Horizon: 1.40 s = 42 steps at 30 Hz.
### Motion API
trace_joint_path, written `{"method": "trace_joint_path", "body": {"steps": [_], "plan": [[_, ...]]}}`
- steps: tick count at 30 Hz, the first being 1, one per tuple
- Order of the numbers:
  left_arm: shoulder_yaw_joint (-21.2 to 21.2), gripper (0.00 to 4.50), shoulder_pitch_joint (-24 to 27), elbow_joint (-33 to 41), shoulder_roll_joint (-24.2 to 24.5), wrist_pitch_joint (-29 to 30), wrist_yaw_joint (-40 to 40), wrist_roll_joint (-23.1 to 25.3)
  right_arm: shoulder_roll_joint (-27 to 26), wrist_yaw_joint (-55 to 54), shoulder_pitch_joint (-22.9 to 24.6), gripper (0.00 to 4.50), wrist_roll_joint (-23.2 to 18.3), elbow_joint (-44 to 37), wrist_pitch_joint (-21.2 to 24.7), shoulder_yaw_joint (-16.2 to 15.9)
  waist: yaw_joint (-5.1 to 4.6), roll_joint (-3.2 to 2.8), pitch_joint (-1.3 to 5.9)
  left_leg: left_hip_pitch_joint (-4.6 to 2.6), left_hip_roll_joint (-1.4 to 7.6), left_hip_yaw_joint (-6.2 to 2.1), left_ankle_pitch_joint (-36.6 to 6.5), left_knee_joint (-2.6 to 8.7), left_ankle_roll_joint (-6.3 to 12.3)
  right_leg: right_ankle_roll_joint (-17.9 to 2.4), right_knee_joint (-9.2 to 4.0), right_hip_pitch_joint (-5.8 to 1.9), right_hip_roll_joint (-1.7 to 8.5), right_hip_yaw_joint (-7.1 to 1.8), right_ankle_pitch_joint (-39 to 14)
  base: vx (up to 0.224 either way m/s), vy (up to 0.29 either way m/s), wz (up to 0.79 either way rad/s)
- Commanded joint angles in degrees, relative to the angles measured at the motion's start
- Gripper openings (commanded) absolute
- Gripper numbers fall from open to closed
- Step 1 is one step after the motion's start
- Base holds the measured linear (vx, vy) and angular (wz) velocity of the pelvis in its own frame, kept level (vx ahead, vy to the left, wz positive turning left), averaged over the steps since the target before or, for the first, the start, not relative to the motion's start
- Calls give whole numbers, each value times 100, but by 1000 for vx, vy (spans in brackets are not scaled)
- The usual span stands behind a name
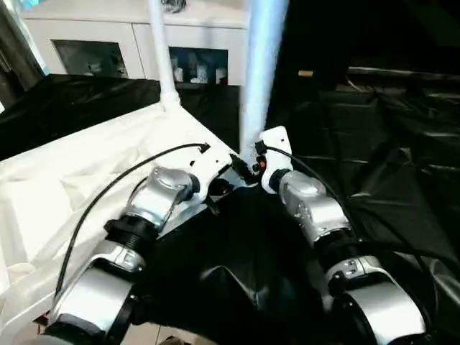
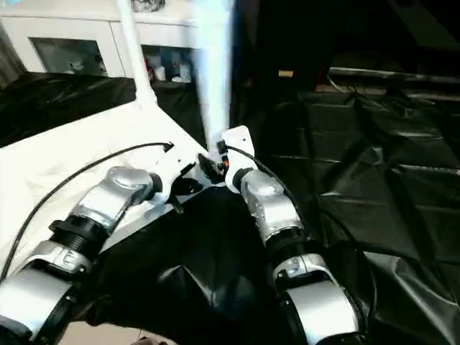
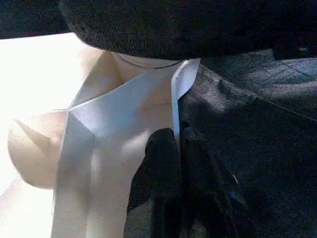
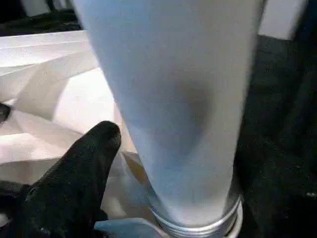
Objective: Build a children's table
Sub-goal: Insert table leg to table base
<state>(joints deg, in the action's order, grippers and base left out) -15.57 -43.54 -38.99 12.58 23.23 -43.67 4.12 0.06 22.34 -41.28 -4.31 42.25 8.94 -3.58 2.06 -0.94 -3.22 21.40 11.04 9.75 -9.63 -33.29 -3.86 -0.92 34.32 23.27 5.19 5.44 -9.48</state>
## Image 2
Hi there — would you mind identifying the white plastic table leg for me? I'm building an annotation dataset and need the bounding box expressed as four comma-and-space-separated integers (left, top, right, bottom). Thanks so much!
197, 0, 235, 156
115, 0, 160, 110

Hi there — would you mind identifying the white plastic table top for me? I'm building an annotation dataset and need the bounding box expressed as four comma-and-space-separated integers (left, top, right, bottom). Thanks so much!
0, 101, 232, 277

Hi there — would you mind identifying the black work mat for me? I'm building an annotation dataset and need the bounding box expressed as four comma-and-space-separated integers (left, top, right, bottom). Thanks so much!
0, 70, 460, 345

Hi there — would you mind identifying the white cabinet with glass doors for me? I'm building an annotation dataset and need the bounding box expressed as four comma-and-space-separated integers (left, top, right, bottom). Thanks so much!
0, 0, 211, 83

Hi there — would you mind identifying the grey window curtain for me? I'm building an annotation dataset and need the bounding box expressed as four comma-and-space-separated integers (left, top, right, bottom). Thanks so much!
0, 29, 27, 88

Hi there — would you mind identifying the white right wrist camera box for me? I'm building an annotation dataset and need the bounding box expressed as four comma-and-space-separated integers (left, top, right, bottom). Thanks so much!
215, 126, 259, 192

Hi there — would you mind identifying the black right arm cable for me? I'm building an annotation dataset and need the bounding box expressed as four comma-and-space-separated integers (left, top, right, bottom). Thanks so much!
218, 142, 379, 340

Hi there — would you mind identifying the grey horizontal rail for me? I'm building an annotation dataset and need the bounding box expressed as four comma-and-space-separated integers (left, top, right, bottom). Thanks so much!
329, 68, 460, 84

